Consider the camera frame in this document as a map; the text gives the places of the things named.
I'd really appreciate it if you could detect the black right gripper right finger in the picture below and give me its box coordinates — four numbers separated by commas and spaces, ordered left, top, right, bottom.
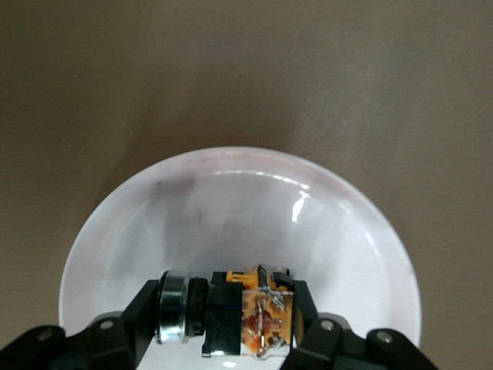
280, 279, 440, 370

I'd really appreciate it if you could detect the pink round plate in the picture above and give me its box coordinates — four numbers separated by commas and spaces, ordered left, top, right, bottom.
57, 145, 424, 370

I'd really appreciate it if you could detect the orange push-button switch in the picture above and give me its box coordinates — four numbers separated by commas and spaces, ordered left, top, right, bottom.
153, 264, 297, 362

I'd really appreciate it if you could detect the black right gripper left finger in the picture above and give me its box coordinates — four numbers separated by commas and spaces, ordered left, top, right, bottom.
0, 279, 163, 370

